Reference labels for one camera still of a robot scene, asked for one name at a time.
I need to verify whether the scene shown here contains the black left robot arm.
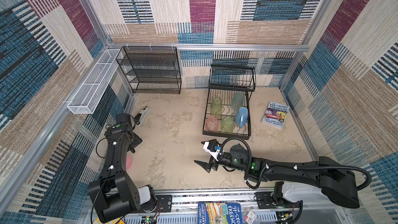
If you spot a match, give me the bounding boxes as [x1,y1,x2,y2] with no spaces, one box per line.
[88,113,141,224]

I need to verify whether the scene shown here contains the opaque pink plastic cup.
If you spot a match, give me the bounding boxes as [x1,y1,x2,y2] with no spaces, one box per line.
[126,156,132,170]

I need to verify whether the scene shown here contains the black wire dish rack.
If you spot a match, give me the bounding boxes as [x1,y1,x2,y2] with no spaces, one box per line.
[203,64,256,140]

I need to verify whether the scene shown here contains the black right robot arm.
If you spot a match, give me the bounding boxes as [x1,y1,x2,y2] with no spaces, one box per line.
[195,139,372,208]

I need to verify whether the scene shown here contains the teal translucent plastic cup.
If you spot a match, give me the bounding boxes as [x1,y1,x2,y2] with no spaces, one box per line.
[231,92,245,112]

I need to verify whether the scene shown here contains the black white stapler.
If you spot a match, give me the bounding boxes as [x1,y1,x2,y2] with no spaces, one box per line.
[134,106,149,126]

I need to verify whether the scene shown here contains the treehouse paperback book on table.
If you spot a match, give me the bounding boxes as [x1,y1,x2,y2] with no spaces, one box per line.
[261,102,290,130]

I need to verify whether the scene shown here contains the small clear packet with label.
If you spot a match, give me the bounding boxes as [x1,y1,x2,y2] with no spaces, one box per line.
[244,210,259,224]

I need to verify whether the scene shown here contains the pink translucent plastic cup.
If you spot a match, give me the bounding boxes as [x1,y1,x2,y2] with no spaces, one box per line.
[205,116,219,132]

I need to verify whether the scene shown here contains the white wire wall basket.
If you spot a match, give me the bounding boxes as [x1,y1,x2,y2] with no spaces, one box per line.
[67,49,121,115]

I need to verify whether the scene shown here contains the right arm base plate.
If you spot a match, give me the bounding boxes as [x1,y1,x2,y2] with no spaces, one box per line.
[254,191,300,209]

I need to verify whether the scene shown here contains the treehouse book at front edge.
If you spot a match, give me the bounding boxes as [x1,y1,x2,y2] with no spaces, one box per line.
[198,202,244,224]

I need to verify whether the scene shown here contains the green plastic cup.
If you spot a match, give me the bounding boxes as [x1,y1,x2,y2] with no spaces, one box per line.
[210,97,224,115]
[220,116,235,133]

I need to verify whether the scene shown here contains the blue white ceramic mug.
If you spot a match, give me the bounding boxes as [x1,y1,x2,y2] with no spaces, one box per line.
[235,107,249,128]

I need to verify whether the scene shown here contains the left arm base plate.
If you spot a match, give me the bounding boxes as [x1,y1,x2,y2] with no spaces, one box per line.
[153,195,173,213]

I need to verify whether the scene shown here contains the black mesh shelf unit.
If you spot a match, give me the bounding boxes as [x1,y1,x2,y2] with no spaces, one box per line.
[116,46,182,94]

